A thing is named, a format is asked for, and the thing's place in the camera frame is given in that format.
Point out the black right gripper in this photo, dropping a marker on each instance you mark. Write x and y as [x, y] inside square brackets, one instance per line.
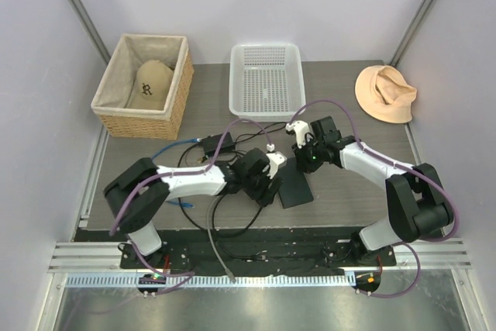
[303, 164]

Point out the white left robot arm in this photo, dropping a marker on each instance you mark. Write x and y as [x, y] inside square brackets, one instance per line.
[136, 195]

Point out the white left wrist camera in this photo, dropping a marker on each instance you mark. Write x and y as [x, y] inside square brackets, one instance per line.
[276, 160]

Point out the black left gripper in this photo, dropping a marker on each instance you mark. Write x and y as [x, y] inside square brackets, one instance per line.
[264, 195]

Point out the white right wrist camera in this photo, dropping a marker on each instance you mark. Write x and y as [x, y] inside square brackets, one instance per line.
[299, 129]

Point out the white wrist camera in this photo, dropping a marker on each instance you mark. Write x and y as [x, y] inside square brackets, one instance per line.
[299, 129]
[276, 160]

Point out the black network switch box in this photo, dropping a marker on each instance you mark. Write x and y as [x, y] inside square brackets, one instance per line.
[294, 190]

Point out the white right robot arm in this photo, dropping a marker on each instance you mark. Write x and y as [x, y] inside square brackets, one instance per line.
[416, 206]

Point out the black power adapter brick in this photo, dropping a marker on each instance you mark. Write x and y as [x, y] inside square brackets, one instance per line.
[209, 144]

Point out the beige baseball cap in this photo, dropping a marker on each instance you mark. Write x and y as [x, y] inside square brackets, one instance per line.
[151, 86]

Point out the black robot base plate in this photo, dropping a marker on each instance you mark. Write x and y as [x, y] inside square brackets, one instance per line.
[277, 249]

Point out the peach bucket hat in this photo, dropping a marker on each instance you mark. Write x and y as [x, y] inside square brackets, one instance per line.
[383, 93]

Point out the white plastic mesh basket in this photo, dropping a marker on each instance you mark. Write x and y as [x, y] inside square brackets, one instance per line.
[266, 82]

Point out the white slotted cable duct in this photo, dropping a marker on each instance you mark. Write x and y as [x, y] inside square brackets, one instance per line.
[138, 280]

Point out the wicker basket with liner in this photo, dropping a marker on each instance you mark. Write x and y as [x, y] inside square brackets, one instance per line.
[115, 88]

